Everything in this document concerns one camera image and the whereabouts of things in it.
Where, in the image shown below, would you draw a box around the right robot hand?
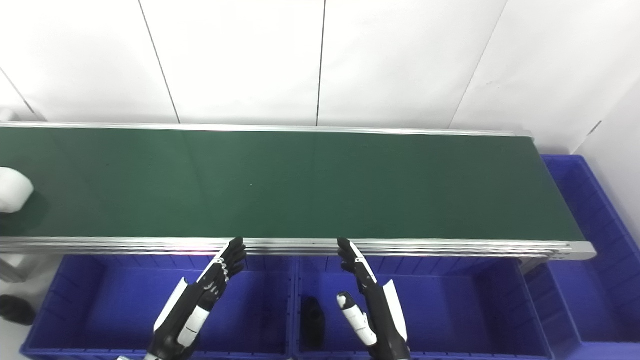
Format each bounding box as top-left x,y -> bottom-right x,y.
336,237 -> 411,360

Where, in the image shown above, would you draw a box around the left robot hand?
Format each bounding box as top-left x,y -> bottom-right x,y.
149,237 -> 247,360

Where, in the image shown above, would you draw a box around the white plastic part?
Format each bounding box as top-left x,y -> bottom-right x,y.
0,167 -> 35,214

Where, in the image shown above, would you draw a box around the blue plastic bin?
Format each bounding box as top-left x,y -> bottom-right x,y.
20,254 -> 297,360
524,154 -> 640,360
294,256 -> 556,360

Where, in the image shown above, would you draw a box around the green conveyor belt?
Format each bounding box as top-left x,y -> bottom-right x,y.
0,121 -> 597,261
0,126 -> 586,242

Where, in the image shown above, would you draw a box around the black plastic part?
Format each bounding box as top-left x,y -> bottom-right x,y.
300,296 -> 326,351

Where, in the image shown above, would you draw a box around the aluminium conveyor leg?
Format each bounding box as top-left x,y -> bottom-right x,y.
0,253 -> 51,284

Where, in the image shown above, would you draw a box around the black rounded object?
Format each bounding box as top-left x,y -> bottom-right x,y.
0,294 -> 37,327

